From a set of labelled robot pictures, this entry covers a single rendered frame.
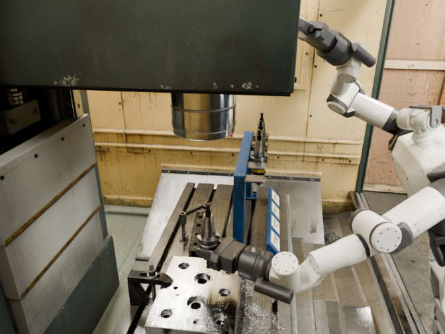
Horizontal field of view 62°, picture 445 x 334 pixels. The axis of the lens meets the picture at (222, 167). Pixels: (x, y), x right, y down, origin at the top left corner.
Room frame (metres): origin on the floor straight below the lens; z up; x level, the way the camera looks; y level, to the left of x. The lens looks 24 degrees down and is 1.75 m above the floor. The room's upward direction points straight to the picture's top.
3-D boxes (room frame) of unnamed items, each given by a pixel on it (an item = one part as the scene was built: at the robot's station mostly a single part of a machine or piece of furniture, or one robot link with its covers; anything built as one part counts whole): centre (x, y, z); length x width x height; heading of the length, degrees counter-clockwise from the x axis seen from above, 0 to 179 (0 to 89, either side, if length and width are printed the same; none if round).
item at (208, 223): (0.88, 0.04, 1.18); 0.04 x 0.04 x 0.07
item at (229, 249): (0.83, -0.05, 1.10); 0.13 x 0.12 x 0.10; 150
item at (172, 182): (1.52, -0.05, 0.75); 0.89 x 0.70 x 0.26; 82
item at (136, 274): (0.87, 0.21, 0.97); 0.13 x 0.03 x 0.15; 82
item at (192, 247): (1.18, 0.09, 0.93); 0.26 x 0.05 x 0.06; 177
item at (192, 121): (0.88, 0.05, 1.51); 0.16 x 0.16 x 0.12
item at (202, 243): (0.88, 0.04, 1.13); 0.06 x 0.06 x 0.03
